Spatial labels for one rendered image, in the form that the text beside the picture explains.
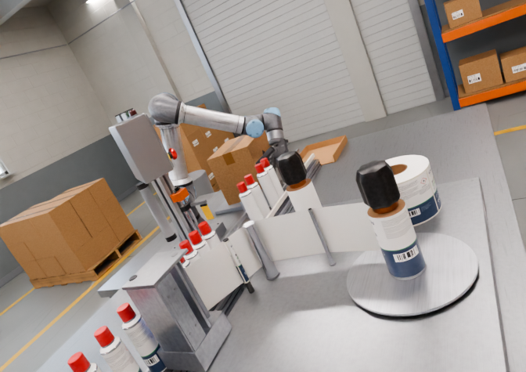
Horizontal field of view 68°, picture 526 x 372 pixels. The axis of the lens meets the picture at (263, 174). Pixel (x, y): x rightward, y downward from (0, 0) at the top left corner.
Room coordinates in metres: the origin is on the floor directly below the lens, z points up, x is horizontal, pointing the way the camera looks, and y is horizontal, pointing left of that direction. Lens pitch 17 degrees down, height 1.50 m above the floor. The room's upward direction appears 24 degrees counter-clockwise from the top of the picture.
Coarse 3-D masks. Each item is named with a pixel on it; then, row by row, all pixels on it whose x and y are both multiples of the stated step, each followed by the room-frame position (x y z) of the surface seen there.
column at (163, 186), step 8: (120, 120) 1.30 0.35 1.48; (168, 176) 1.32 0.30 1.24; (152, 184) 1.31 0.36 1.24; (160, 184) 1.29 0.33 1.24; (168, 184) 1.31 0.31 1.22; (160, 192) 1.30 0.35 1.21; (168, 192) 1.29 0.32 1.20; (168, 200) 1.29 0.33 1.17; (168, 208) 1.30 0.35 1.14; (176, 208) 1.29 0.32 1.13; (176, 216) 1.29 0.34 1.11; (184, 216) 1.31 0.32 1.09; (176, 224) 1.30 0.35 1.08; (184, 224) 1.29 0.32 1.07; (184, 232) 1.30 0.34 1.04
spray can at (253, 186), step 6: (246, 180) 1.47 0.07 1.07; (252, 180) 1.46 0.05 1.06; (252, 186) 1.45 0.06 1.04; (258, 186) 1.46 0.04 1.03; (252, 192) 1.45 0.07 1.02; (258, 192) 1.46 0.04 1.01; (258, 198) 1.45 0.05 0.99; (264, 198) 1.47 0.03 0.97; (258, 204) 1.45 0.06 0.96; (264, 204) 1.45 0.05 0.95; (264, 210) 1.45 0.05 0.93; (264, 216) 1.45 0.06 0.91
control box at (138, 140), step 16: (112, 128) 1.20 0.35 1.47; (128, 128) 1.14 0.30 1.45; (144, 128) 1.16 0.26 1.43; (128, 144) 1.14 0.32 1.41; (144, 144) 1.15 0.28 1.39; (160, 144) 1.17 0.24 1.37; (128, 160) 1.22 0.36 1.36; (144, 160) 1.14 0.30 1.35; (160, 160) 1.16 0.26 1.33; (144, 176) 1.13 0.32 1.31; (160, 176) 1.15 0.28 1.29
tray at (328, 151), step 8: (344, 136) 2.15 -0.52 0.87; (312, 144) 2.29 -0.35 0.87; (320, 144) 2.26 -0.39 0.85; (328, 144) 2.24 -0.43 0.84; (336, 144) 2.19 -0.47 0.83; (344, 144) 2.11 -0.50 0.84; (304, 152) 2.26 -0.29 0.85; (312, 152) 2.24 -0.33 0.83; (320, 152) 2.18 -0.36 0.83; (328, 152) 2.12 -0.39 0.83; (336, 152) 1.97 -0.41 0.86; (304, 160) 2.16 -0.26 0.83; (320, 160) 2.04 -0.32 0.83; (328, 160) 1.99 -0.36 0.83; (336, 160) 1.93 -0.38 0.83
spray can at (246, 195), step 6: (240, 186) 1.41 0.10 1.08; (246, 186) 1.42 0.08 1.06; (240, 192) 1.41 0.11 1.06; (246, 192) 1.41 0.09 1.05; (240, 198) 1.41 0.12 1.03; (246, 198) 1.40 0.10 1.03; (252, 198) 1.40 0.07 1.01; (246, 204) 1.40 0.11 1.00; (252, 204) 1.40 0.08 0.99; (246, 210) 1.41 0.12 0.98; (252, 210) 1.40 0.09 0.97; (258, 210) 1.41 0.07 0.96; (252, 216) 1.40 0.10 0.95; (258, 216) 1.40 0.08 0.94
